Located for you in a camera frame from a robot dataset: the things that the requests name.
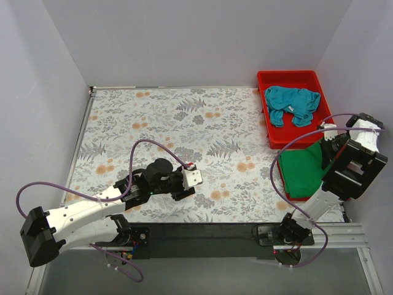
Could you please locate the blue t shirt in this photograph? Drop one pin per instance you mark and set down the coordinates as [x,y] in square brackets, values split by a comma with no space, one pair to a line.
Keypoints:
[300,102]

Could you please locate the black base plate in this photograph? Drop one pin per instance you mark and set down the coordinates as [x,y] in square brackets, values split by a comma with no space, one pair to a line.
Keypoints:
[201,240]

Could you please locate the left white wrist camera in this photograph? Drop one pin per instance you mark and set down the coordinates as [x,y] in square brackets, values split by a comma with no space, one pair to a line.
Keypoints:
[191,176]

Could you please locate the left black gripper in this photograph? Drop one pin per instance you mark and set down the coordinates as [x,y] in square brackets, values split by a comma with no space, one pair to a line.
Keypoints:
[179,193]

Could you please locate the floral table cloth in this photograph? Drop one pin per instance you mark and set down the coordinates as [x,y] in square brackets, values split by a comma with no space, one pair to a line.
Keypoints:
[221,130]

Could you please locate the green t shirt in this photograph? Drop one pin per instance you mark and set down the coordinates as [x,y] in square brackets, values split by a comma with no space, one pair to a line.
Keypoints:
[301,172]

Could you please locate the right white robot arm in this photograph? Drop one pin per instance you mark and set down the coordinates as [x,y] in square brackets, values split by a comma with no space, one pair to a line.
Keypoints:
[338,167]

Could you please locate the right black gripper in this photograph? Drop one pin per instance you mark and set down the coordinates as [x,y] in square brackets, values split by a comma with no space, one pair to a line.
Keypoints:
[326,149]

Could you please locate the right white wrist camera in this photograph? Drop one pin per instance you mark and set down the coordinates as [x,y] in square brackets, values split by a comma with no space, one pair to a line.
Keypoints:
[328,130]

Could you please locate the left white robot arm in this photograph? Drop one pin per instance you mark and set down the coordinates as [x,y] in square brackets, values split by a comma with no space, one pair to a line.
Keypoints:
[46,234]

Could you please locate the red plastic bin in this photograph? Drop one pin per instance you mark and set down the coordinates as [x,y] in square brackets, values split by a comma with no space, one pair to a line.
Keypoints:
[279,136]

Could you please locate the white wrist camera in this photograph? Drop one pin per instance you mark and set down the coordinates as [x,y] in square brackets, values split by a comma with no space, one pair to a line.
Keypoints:
[191,176]
[328,130]

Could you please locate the folded red t shirt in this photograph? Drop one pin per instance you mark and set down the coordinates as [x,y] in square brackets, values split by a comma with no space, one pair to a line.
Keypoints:
[326,197]

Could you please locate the aluminium rail frame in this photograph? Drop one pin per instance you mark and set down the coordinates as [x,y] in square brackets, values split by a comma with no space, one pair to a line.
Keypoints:
[339,262]

